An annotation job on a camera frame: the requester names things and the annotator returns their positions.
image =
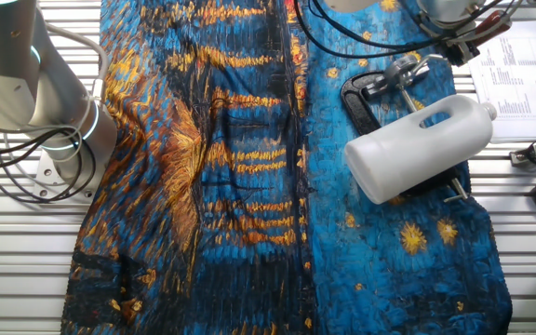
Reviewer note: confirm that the blue starry night cloth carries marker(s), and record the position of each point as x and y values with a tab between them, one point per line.
249	186

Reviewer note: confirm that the black C-clamp with screw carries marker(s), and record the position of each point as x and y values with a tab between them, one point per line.
356	107

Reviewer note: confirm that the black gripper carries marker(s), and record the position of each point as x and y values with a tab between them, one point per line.
456	51

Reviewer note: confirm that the silver lever base bracket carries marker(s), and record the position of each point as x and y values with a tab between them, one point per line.
400	72

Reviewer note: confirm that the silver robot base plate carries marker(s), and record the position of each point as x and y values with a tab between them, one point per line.
47	181

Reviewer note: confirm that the white plastic jug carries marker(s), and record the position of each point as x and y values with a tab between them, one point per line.
412	149

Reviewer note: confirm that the printed table paper sheet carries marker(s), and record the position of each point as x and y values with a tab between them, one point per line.
519	93

